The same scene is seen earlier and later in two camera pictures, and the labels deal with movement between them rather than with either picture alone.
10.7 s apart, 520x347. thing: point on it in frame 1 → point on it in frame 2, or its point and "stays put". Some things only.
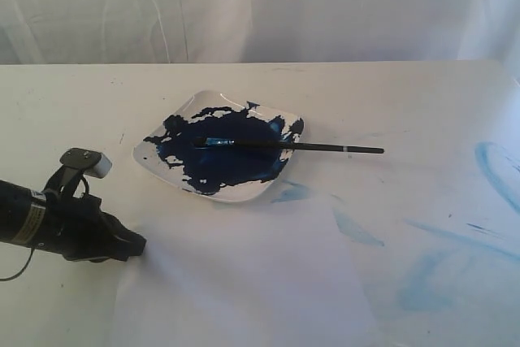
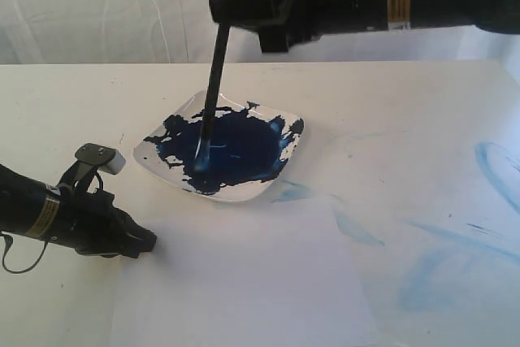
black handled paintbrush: [284, 145] → [202, 148]
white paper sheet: [246, 273] stays put
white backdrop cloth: [107, 10] stays put
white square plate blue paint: [166, 147] stays put
